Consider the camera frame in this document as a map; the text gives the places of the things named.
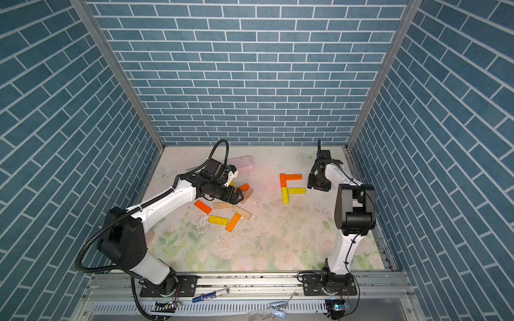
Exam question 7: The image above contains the yellow block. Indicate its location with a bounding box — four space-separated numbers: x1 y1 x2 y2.
208 215 229 226
287 187 306 195
281 187 289 205

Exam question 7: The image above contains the orange block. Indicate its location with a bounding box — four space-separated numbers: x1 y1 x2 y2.
285 174 303 181
194 201 212 215
279 173 286 188
238 184 250 192
226 213 242 233

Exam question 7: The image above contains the natural wood block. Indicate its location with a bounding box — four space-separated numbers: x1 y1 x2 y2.
232 206 252 220
240 188 254 204
213 202 234 210

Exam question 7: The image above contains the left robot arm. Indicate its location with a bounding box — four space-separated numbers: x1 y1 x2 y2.
96 159 244 296

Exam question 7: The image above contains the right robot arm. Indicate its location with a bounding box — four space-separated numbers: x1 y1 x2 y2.
303 147 376 296

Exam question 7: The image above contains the pink pencil case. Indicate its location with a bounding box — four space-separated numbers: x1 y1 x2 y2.
228 155 255 173

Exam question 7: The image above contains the blue screwdriver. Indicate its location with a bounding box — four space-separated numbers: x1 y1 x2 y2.
192 288 230 303

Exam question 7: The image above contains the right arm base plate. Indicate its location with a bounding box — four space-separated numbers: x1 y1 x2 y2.
297 272 358 296

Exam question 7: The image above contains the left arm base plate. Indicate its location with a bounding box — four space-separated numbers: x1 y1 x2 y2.
139 275 199 298

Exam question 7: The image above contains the aluminium rail frame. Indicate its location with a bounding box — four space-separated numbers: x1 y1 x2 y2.
70 269 426 321

